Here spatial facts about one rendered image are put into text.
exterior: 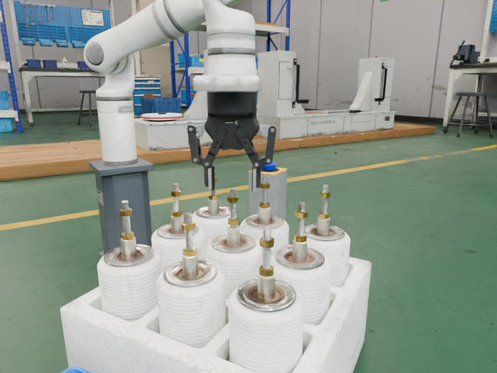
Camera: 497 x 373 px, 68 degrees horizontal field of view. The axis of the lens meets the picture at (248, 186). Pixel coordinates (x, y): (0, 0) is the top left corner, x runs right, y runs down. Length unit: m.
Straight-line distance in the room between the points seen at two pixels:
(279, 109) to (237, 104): 2.70
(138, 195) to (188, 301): 0.61
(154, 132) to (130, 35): 1.72
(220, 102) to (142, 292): 0.30
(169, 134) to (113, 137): 1.66
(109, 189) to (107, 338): 0.54
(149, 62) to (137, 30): 6.02
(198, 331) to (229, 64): 0.37
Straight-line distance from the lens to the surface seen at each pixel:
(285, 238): 0.71
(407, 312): 0.98
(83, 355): 0.67
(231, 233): 0.61
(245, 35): 0.55
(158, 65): 7.04
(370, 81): 4.17
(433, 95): 6.08
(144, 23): 0.96
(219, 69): 0.55
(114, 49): 1.01
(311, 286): 0.55
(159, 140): 2.68
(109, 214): 1.08
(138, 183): 1.06
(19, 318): 1.03
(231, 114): 0.54
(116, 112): 1.04
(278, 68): 3.22
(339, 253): 0.66
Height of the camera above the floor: 0.50
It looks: 15 degrees down
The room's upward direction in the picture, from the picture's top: straight up
